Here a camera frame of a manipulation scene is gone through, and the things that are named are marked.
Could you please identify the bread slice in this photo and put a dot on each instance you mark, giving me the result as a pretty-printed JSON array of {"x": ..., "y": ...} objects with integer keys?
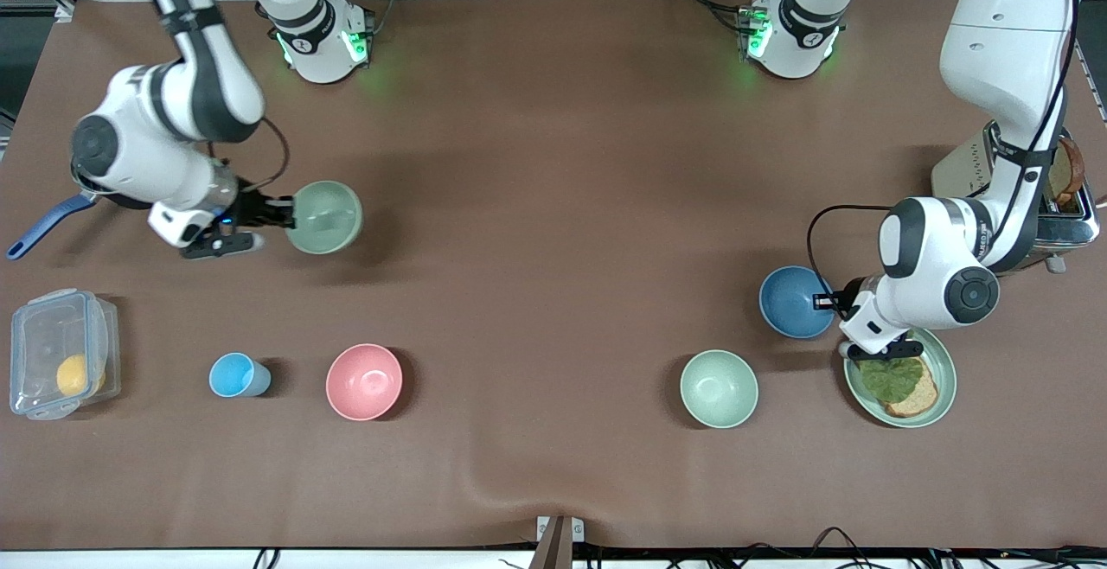
[{"x": 924, "y": 396}]

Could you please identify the blue bowl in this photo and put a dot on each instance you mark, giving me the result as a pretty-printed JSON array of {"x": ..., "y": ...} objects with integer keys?
[{"x": 791, "y": 301}]

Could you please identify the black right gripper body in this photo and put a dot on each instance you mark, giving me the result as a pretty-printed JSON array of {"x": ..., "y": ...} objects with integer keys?
[{"x": 248, "y": 209}]

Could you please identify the light green bowl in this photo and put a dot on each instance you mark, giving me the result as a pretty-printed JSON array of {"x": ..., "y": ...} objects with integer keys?
[
  {"x": 719, "y": 388},
  {"x": 327, "y": 216}
]

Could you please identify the brown toast slice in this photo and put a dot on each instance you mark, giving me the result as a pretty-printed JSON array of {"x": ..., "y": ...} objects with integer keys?
[{"x": 1068, "y": 171}]

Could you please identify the beige chrome toaster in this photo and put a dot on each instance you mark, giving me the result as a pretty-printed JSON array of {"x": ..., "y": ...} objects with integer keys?
[{"x": 956, "y": 171}]

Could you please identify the yellow lemon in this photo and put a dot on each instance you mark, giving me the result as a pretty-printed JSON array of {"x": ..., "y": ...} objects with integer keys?
[{"x": 73, "y": 375}]

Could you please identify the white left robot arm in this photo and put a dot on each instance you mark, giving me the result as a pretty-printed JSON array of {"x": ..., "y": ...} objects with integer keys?
[{"x": 1003, "y": 50}]

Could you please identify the brown table cloth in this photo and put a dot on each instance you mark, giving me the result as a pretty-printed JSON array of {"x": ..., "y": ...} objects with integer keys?
[{"x": 553, "y": 119}]

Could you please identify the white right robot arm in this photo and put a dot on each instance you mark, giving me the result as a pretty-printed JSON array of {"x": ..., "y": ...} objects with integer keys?
[{"x": 147, "y": 145}]

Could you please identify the pink bowl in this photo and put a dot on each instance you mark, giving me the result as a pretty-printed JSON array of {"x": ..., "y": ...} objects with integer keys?
[{"x": 364, "y": 381}]

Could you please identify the green lettuce leaf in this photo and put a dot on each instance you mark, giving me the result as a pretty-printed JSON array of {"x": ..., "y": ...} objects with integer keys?
[{"x": 891, "y": 379}]

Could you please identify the metal table edge bracket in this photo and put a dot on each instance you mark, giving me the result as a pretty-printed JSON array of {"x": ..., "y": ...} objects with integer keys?
[{"x": 559, "y": 539}]

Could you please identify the light green plate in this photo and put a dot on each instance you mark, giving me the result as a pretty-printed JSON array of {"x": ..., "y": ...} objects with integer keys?
[{"x": 943, "y": 379}]

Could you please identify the clear plastic lidded container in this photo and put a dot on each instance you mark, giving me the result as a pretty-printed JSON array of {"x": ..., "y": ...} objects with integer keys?
[{"x": 43, "y": 335}]

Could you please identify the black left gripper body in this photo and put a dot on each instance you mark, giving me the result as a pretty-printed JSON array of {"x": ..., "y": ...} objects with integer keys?
[{"x": 848, "y": 302}]

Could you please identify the light blue cup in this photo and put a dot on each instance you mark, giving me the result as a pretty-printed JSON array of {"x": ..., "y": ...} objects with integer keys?
[{"x": 233, "y": 375}]

